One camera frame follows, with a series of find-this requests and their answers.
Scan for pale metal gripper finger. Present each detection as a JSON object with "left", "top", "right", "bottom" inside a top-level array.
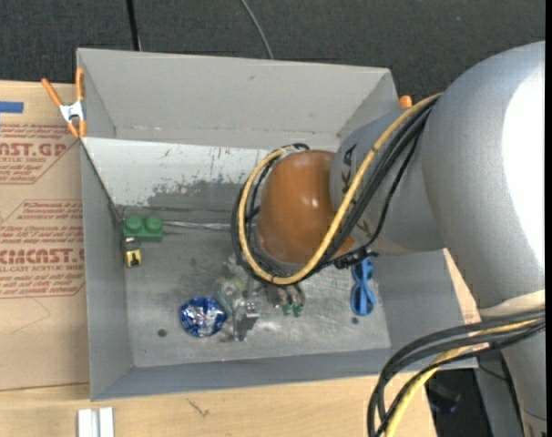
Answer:
[
  {"left": 230, "top": 305, "right": 244, "bottom": 342},
  {"left": 241, "top": 301, "right": 261, "bottom": 342}
]

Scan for blue shiny foil ball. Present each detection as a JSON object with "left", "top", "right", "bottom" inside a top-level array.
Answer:
[{"left": 179, "top": 297, "right": 229, "bottom": 339}]

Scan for clear glass thing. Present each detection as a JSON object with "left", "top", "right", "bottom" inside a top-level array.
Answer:
[{"left": 213, "top": 276, "right": 249, "bottom": 312}]

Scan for blue sunglasses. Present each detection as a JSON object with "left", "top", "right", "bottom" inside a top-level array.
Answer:
[{"left": 349, "top": 256, "right": 378, "bottom": 317}]

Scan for yellow and black small tool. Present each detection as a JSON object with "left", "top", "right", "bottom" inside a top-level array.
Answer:
[{"left": 122, "top": 237, "right": 144, "bottom": 269}]

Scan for green toy brick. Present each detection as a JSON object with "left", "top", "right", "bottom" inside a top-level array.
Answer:
[{"left": 122, "top": 214, "right": 165, "bottom": 244}]

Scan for brown cardboard board red print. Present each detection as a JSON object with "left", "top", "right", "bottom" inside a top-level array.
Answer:
[{"left": 0, "top": 78, "right": 92, "bottom": 392}]

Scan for grey metal bin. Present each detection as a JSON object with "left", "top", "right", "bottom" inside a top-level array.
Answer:
[{"left": 75, "top": 46, "right": 480, "bottom": 402}]

